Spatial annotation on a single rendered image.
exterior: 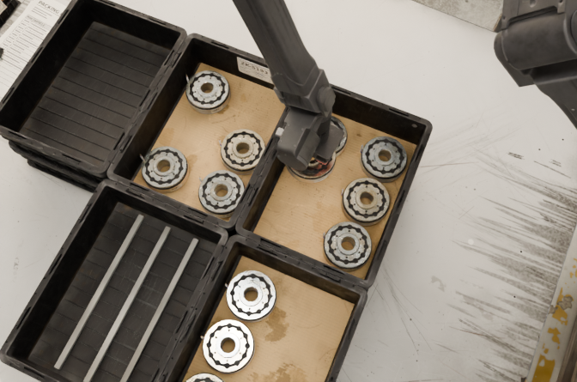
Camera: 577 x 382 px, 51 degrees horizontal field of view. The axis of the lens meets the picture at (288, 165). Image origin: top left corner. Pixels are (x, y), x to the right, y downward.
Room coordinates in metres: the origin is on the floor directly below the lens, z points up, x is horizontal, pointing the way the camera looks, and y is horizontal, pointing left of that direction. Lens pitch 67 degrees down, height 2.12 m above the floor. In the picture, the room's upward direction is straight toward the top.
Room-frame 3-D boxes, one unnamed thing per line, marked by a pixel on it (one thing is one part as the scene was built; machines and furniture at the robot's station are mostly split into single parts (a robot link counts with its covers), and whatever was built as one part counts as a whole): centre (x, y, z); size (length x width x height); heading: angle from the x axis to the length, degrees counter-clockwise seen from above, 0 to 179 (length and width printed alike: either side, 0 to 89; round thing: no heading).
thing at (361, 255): (0.34, -0.13, 0.86); 0.10 x 0.10 x 0.01
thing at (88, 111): (0.71, 0.45, 0.87); 0.40 x 0.30 x 0.11; 156
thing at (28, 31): (0.94, 0.70, 0.70); 0.33 x 0.23 x 0.01; 154
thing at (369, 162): (0.55, -0.22, 0.86); 0.10 x 0.10 x 0.01
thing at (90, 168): (0.71, 0.45, 0.92); 0.40 x 0.30 x 0.02; 156
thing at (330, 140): (0.49, -0.05, 1.11); 0.10 x 0.07 x 0.07; 60
